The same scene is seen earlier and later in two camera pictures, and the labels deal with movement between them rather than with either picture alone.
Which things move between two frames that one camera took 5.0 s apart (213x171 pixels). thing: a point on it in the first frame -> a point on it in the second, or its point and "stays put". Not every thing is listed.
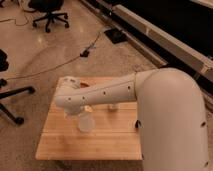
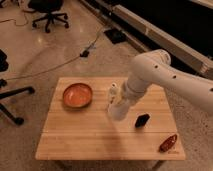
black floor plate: (116, 35) stays put
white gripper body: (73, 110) -> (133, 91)
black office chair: (50, 7) stays put
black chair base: (7, 93) stays put
